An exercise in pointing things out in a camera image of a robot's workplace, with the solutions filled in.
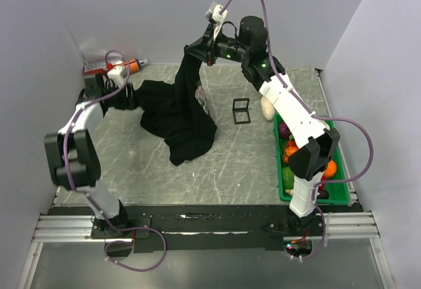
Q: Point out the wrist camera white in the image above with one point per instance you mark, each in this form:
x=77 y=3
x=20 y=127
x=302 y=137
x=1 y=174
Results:
x=118 y=74
x=216 y=15

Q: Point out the green toy pepper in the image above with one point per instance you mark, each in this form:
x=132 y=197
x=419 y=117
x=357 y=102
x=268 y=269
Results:
x=287 y=178

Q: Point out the black printed t-shirt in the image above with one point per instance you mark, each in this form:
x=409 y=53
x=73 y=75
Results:
x=178 y=112

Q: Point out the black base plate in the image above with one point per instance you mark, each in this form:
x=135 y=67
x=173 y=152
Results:
x=211 y=227

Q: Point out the white toy radish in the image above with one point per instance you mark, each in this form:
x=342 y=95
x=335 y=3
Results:
x=268 y=110

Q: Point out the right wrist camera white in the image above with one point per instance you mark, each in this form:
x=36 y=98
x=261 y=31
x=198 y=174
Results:
x=216 y=15

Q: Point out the purple toy onion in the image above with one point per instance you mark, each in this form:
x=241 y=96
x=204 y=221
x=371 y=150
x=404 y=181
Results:
x=283 y=131

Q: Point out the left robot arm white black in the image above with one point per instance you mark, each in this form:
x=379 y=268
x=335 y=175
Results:
x=71 y=156

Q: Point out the purple toy eggplant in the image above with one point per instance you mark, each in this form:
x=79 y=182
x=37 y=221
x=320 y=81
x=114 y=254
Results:
x=322 y=194

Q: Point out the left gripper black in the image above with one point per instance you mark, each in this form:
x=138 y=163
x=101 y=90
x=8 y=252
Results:
x=129 y=103

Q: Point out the orange toy fruit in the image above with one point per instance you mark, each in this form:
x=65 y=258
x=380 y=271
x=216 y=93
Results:
x=331 y=170

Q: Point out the red toy pepper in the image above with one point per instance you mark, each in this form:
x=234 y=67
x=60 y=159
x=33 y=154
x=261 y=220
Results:
x=322 y=185

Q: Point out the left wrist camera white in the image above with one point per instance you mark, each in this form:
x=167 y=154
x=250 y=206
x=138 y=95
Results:
x=118 y=74

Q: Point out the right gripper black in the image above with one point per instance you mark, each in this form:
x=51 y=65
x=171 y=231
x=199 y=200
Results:
x=204 y=49

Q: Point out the black wire frame stand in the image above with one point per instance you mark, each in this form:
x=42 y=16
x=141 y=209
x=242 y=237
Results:
x=240 y=111

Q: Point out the red white toothpaste box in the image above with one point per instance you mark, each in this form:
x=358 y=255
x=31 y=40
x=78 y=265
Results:
x=102 y=67

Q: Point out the clear plastic bag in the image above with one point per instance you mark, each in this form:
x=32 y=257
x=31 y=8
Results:
x=95 y=48

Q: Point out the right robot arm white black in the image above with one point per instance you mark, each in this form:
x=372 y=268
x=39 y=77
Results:
x=316 y=144

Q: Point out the orange black cylinder tool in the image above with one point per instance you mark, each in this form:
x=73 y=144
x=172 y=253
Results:
x=135 y=65

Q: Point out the orange toy pumpkin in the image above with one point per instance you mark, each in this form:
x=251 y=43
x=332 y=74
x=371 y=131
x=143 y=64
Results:
x=289 y=150

